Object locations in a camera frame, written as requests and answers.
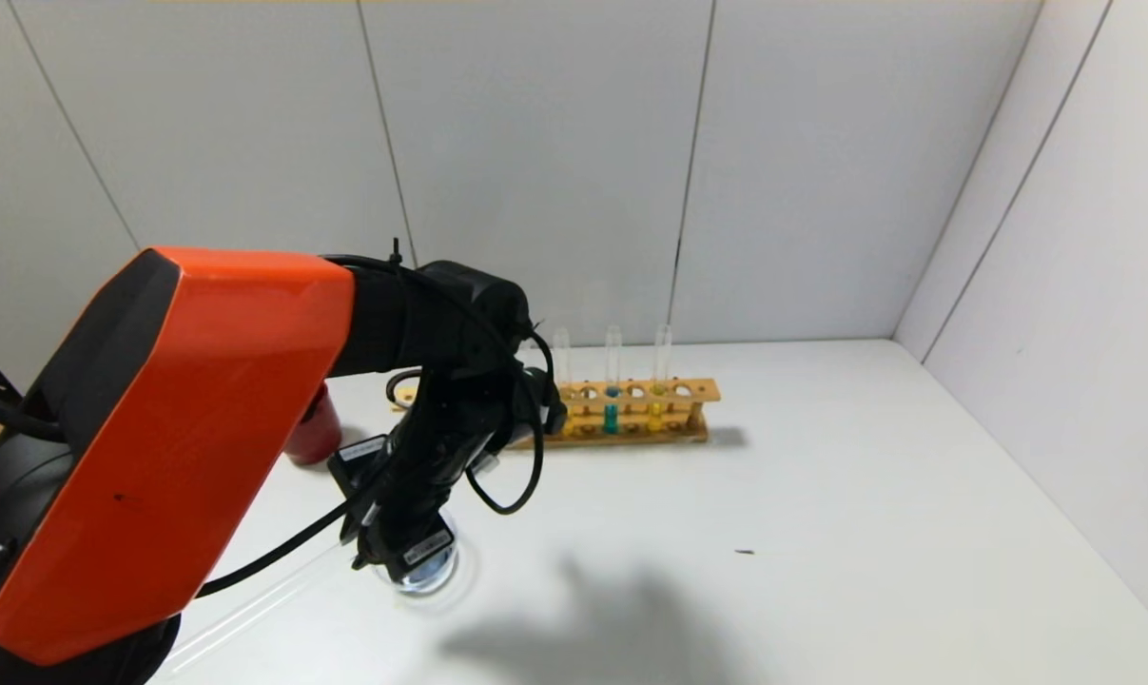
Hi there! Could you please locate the clear glass beaker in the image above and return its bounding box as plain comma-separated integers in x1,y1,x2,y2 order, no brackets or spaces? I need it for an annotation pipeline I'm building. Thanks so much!
372,514,479,602

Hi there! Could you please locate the wooden test tube rack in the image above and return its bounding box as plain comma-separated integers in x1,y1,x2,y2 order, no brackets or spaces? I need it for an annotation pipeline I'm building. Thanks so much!
512,378,722,450

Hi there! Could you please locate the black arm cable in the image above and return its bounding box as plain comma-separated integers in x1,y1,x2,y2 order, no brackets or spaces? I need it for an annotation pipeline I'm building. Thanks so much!
193,240,548,598

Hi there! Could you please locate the test tube teal blue liquid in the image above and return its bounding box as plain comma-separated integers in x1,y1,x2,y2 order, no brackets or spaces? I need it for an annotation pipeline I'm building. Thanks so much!
165,540,375,672
603,325,624,436

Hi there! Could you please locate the test tube yellow liquid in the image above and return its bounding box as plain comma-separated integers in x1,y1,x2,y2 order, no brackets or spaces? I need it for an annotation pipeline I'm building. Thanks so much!
652,325,674,433
553,326,574,438

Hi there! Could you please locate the red plastic cup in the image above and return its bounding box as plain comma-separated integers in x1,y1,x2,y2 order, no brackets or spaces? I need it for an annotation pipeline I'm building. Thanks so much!
283,384,344,467

